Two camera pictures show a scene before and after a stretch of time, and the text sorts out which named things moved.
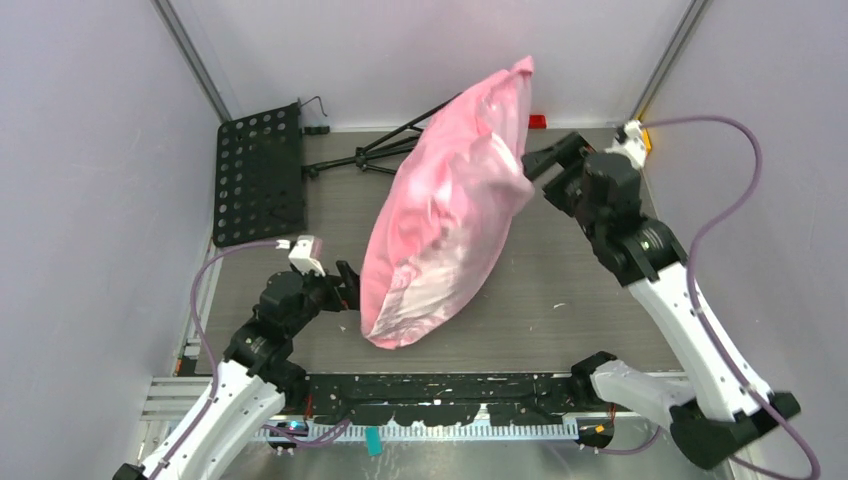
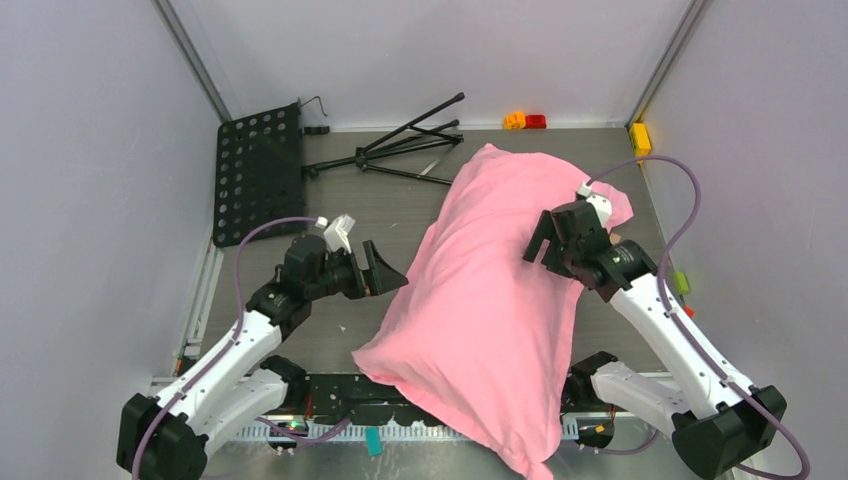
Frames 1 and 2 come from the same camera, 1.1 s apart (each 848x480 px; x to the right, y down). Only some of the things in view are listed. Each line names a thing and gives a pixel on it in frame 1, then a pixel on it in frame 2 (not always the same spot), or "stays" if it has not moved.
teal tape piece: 373,441 stays
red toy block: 537,121 stays
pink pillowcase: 459,174 -> 480,338
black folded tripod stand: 390,142 stays
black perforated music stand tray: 259,190 stays
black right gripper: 570,153 -> 545,229
